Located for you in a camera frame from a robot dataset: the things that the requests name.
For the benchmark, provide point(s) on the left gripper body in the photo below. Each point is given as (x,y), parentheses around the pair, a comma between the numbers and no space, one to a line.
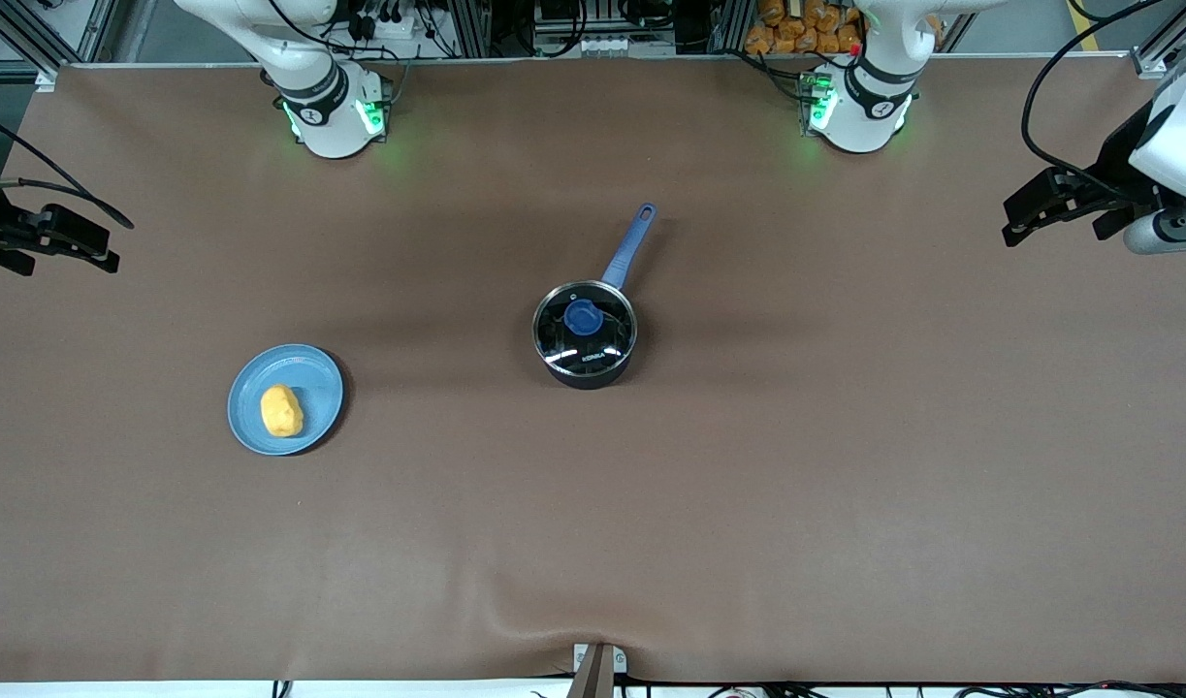
(1122,164)

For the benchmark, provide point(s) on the yellow potato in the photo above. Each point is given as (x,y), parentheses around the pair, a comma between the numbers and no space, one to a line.
(282,412)

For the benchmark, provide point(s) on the glass lid with blue knob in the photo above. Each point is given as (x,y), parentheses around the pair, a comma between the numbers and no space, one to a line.
(583,317)

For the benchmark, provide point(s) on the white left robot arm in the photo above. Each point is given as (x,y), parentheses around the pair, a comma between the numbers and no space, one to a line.
(859,116)

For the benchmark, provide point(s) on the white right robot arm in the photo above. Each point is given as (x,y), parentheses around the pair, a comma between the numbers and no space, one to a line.
(331,126)

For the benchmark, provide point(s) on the blue plate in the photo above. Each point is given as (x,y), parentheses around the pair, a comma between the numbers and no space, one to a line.
(316,388)

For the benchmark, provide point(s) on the pile of orange objects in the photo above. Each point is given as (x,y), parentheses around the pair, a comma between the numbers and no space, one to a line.
(796,34)

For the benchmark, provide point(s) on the white power strip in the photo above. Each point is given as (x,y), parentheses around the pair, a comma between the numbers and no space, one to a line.
(389,24)

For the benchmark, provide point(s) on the brown table mat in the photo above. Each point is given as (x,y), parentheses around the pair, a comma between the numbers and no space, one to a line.
(748,533)

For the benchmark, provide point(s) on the aluminium frame profile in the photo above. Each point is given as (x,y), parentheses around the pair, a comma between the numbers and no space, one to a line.
(1150,63)
(20,39)

